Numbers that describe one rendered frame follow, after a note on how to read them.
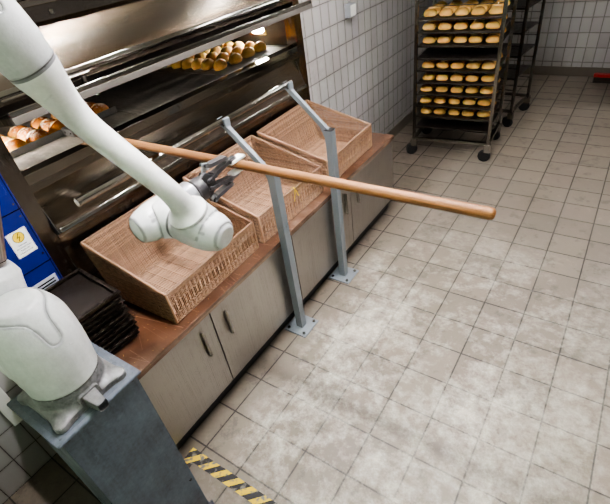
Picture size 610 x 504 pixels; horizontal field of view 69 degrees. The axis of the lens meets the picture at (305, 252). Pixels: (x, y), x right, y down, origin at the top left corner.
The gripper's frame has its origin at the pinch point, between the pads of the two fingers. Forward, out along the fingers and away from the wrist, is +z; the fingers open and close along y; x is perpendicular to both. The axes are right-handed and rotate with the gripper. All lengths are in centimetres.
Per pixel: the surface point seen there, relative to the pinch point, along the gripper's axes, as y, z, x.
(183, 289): 50, -18, -27
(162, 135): 13, 32, -78
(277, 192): 33, 36, -16
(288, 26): -10, 147, -81
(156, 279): 61, -11, -57
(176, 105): 2, 44, -76
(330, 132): 25, 83, -17
